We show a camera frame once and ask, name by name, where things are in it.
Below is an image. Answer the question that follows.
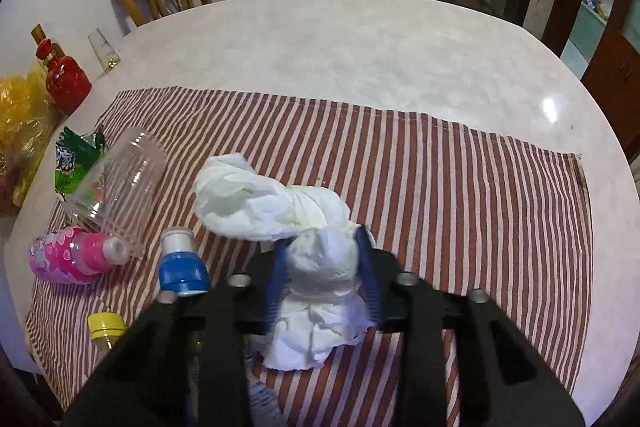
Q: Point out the large white tissue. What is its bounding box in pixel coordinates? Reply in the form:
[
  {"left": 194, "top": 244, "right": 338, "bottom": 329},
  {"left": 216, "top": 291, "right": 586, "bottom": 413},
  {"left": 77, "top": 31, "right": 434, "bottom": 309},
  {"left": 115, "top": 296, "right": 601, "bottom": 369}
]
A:
[{"left": 193, "top": 153, "right": 373, "bottom": 372}]

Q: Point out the blue label plastic bottle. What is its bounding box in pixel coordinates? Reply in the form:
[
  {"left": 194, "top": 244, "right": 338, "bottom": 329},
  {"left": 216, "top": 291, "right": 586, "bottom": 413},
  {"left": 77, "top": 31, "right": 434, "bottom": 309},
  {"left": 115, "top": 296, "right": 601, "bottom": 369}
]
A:
[{"left": 158, "top": 228, "right": 210, "bottom": 297}]

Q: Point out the red striped table cloth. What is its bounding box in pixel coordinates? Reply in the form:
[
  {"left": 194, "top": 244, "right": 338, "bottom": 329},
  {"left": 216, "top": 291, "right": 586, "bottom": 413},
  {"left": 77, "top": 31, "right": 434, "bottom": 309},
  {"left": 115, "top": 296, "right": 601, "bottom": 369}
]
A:
[{"left": 26, "top": 87, "right": 592, "bottom": 405}]

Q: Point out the yellow label plastic bottle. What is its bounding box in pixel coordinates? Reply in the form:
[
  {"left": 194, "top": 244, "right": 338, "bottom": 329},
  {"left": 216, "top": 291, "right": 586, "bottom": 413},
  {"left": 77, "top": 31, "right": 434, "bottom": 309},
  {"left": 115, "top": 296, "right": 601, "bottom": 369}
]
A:
[{"left": 87, "top": 312, "right": 127, "bottom": 352}]

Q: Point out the clear plastic cup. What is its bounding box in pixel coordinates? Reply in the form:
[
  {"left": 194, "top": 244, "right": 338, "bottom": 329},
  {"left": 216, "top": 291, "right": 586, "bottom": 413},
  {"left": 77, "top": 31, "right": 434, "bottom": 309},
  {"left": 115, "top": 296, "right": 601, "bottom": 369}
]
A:
[{"left": 64, "top": 127, "right": 167, "bottom": 258}]

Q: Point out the pink small bottle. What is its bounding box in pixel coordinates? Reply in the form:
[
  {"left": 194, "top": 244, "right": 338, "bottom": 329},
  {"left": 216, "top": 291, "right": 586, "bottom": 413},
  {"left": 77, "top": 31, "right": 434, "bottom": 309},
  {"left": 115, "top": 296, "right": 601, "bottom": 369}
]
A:
[{"left": 27, "top": 227, "right": 131, "bottom": 285}]

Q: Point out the green snack wrapper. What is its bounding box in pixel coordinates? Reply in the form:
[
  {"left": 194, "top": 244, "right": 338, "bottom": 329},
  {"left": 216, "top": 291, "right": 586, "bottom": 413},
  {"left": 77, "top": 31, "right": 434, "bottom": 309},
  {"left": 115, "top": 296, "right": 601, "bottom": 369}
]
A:
[{"left": 54, "top": 124, "right": 107, "bottom": 202}]

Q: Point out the drinking glass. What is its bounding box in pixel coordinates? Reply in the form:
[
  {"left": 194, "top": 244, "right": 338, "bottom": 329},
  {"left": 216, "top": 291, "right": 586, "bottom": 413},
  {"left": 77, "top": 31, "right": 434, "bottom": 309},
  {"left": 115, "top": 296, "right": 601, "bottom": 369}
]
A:
[{"left": 88, "top": 28, "right": 120, "bottom": 72}]

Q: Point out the dark red wooden door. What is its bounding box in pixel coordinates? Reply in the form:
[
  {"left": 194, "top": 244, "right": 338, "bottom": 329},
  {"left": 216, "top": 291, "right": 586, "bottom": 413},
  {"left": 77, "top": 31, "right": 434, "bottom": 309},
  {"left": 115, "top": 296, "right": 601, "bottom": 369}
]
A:
[{"left": 542, "top": 0, "right": 639, "bottom": 161}]

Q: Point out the red liquor bottle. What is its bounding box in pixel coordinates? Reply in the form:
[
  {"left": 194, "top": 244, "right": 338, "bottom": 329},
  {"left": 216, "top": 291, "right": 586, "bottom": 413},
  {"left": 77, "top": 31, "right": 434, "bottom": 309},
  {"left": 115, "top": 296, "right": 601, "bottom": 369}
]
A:
[{"left": 32, "top": 25, "right": 92, "bottom": 116}]

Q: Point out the yellow plastic bag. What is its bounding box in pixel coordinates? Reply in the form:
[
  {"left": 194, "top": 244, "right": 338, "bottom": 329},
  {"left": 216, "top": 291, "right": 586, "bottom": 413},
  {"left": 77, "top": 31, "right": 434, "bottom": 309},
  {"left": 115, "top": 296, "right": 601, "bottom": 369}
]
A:
[{"left": 0, "top": 62, "right": 63, "bottom": 217}]

